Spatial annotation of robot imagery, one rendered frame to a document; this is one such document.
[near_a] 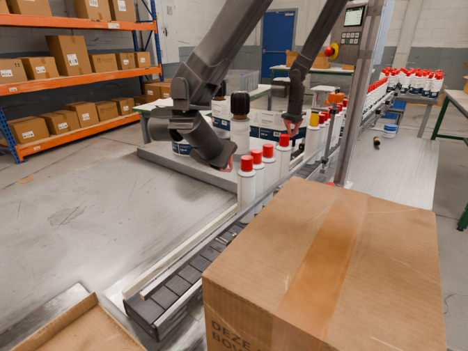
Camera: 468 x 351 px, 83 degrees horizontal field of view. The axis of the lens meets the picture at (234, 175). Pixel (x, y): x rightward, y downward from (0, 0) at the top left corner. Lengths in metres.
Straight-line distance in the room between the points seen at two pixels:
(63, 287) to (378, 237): 0.70
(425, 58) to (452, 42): 0.58
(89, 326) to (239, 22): 0.65
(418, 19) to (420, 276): 8.27
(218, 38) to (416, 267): 0.44
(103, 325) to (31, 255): 0.35
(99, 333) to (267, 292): 0.44
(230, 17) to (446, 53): 8.33
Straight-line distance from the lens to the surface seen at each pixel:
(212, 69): 0.49
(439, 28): 8.68
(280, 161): 0.90
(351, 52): 1.06
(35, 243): 0.99
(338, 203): 0.48
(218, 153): 0.57
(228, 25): 0.50
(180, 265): 0.57
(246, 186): 0.72
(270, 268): 0.34
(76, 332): 0.70
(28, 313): 0.79
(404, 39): 8.58
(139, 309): 0.63
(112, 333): 0.67
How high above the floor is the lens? 1.36
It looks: 27 degrees down
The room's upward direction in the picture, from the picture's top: straight up
